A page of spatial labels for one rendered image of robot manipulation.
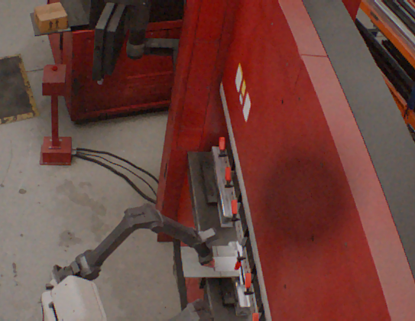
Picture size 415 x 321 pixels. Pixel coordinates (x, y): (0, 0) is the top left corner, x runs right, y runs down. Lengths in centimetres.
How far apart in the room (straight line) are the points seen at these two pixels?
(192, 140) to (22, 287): 147
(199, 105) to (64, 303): 148
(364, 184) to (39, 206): 312
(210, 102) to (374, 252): 204
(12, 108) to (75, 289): 297
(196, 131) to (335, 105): 175
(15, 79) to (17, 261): 189
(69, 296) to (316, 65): 124
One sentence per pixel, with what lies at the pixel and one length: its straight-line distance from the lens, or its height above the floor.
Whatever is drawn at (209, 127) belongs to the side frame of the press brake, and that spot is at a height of 107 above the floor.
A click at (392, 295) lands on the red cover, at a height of 230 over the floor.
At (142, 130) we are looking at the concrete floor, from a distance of 500.
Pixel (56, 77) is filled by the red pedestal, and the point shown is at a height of 80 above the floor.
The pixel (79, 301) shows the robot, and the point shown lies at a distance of 238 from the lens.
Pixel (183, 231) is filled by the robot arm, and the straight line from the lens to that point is 263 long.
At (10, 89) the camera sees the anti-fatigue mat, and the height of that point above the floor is 1.
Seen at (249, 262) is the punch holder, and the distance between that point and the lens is 270.
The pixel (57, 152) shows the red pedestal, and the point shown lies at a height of 12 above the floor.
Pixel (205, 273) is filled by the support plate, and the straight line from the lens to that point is 296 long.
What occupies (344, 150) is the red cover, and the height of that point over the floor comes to 230.
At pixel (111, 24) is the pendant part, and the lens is 334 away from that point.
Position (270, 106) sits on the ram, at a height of 191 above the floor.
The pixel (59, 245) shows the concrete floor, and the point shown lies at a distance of 424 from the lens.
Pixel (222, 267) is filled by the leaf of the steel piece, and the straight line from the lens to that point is 300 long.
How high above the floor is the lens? 343
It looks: 45 degrees down
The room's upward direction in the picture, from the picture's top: 12 degrees clockwise
